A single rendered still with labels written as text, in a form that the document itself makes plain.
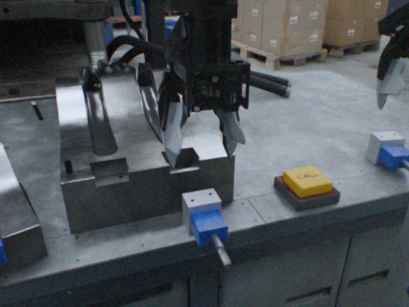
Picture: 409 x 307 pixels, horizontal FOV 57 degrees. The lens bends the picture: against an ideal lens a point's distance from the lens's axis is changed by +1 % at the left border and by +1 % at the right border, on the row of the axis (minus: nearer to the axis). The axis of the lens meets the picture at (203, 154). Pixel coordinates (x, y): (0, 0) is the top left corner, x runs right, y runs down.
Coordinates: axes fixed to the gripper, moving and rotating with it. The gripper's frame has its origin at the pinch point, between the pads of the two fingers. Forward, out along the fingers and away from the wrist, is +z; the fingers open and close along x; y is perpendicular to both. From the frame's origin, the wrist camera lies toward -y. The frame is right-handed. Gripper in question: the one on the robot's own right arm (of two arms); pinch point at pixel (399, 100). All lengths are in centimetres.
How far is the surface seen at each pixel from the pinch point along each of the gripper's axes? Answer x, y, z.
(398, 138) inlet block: 1.1, 1.1, 7.3
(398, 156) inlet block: -1.2, 5.3, 8.7
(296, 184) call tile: -22.5, 10.9, 9.2
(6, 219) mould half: -65, 16, 7
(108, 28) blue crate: -87, -375, 50
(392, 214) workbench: 1.2, 5.1, 22.2
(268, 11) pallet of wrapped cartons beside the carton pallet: 90, -368, 35
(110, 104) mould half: -53, -12, 2
